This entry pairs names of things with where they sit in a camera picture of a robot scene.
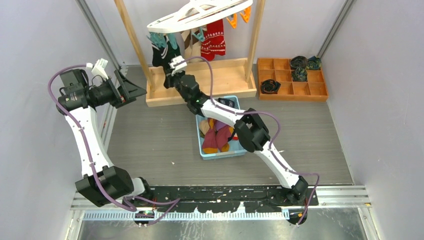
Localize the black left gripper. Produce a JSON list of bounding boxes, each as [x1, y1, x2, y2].
[[91, 70, 147, 109]]

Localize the striped beige sock front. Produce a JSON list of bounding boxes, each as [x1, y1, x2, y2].
[[198, 118, 215, 138]]

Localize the navy sock with white cuff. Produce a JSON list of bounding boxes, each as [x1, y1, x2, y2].
[[218, 97, 236, 109]]

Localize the purple striped sock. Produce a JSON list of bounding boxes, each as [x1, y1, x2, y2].
[[215, 121, 234, 152], [202, 128, 218, 154]]

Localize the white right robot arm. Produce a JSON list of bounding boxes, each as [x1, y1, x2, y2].
[[164, 73, 309, 205]]

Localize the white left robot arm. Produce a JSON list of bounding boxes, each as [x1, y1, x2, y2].
[[57, 68, 154, 207]]

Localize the wooden hanger stand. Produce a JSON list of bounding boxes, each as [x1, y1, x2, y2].
[[114, 0, 266, 107]]

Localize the white round clip hanger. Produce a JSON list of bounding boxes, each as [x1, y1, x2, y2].
[[146, 0, 253, 34]]

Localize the beige brown-cuffed sock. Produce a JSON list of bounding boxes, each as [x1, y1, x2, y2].
[[180, 28, 202, 59]]

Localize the light blue plastic basket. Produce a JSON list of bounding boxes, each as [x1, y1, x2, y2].
[[195, 115, 247, 160]]

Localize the rolled dark sock left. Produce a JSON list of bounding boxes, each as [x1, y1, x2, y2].
[[260, 79, 281, 94]]

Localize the rolled dark sock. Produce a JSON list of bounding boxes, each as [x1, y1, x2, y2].
[[260, 79, 281, 94], [291, 67, 308, 82], [289, 55, 308, 70], [306, 56, 322, 71]]

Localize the rolled dark sock middle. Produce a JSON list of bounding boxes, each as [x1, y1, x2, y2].
[[291, 67, 308, 82]]

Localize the rolled dark sock top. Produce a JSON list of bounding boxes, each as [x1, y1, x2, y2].
[[289, 55, 308, 70]]

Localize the orange wooden compartment tray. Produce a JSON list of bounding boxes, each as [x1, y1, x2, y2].
[[257, 58, 329, 102]]

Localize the rolled dark sock right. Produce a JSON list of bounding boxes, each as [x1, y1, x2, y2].
[[306, 56, 322, 71]]

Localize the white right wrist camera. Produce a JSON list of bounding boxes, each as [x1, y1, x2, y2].
[[169, 55, 188, 76]]

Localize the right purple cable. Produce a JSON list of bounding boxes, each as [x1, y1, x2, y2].
[[180, 56, 321, 227]]

